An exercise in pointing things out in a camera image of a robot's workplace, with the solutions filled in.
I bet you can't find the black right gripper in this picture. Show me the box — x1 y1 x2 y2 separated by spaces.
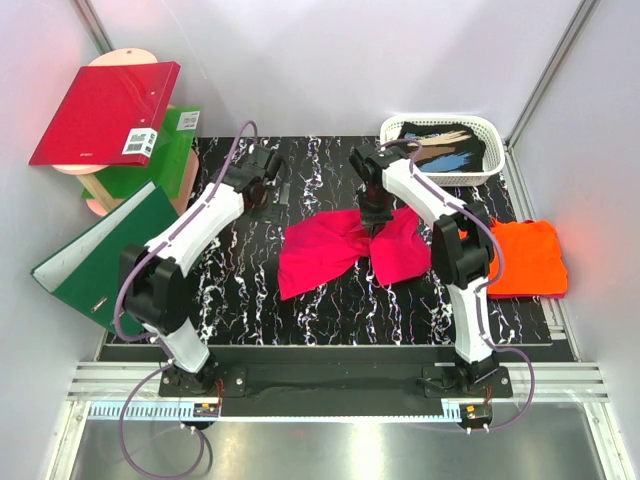
355 187 393 241

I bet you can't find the magenta pink t shirt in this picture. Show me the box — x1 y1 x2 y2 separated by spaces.
278 207 431 300

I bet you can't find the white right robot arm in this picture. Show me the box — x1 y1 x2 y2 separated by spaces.
349 143 499 397

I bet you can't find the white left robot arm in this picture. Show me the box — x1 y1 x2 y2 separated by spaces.
114 145 283 396

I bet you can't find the white plastic basket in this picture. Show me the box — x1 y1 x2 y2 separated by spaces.
380 114 505 187

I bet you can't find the light green folder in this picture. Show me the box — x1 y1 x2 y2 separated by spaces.
96 106 201 199

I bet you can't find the black printed t shirt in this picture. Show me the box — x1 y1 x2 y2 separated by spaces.
398 122 486 173

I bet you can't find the pink wooden stool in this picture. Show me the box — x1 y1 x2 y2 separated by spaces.
29 47 200 216

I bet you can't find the orange folded t shirt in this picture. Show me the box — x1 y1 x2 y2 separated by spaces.
487 219 568 299

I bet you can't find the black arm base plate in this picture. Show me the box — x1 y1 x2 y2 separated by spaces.
159 363 513 399

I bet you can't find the red ring binder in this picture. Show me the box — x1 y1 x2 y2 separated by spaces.
29 62 180 167

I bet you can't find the dark green ring binder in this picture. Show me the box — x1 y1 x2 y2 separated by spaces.
31 181 178 333

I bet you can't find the aluminium frame rail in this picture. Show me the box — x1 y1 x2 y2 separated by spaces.
67 362 608 423

